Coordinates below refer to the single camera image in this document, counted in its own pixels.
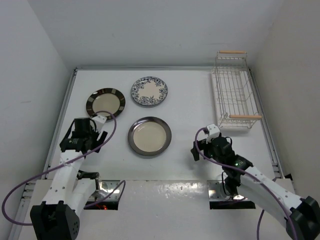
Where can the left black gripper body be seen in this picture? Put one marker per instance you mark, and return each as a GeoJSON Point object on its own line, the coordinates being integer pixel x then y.
{"type": "Point", "coordinates": [92, 134]}

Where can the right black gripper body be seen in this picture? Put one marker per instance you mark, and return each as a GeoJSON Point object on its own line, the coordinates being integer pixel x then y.
{"type": "Point", "coordinates": [207, 150]}

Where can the dark rim patterned plate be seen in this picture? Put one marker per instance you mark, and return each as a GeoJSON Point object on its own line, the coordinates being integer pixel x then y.
{"type": "Point", "coordinates": [105, 99]}

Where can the metallic rim cream plate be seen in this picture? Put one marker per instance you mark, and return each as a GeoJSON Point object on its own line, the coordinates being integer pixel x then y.
{"type": "Point", "coordinates": [149, 136]}

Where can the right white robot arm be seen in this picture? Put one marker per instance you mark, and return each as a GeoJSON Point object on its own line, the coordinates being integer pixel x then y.
{"type": "Point", "coordinates": [300, 216]}

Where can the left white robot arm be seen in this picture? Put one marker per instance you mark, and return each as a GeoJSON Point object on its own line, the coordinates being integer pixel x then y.
{"type": "Point", "coordinates": [58, 215]}

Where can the blue floral plate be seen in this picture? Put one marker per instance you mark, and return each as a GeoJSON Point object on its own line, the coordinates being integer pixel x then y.
{"type": "Point", "coordinates": [149, 91]}

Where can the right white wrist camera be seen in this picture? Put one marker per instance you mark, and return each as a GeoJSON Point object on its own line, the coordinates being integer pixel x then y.
{"type": "Point", "coordinates": [213, 131]}

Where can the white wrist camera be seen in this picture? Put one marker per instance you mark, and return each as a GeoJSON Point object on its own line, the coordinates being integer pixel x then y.
{"type": "Point", "coordinates": [98, 122]}
{"type": "Point", "coordinates": [213, 131]}

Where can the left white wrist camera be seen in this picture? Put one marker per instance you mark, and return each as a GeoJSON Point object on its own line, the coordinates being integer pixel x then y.
{"type": "Point", "coordinates": [98, 122]}

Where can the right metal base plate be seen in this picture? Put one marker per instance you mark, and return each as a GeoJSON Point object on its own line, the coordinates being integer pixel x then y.
{"type": "Point", "coordinates": [216, 193]}

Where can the metal base plate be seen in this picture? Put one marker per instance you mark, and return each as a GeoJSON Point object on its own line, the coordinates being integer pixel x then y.
{"type": "Point", "coordinates": [106, 187]}
{"type": "Point", "coordinates": [216, 193]}

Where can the aluminium table frame rail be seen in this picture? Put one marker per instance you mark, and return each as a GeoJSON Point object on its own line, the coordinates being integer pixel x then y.
{"type": "Point", "coordinates": [28, 187]}

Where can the white wire dish rack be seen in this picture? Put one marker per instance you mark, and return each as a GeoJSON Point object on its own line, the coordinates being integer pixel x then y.
{"type": "Point", "coordinates": [238, 59]}

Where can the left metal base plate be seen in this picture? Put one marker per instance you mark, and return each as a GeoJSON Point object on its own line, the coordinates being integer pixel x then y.
{"type": "Point", "coordinates": [106, 187]}

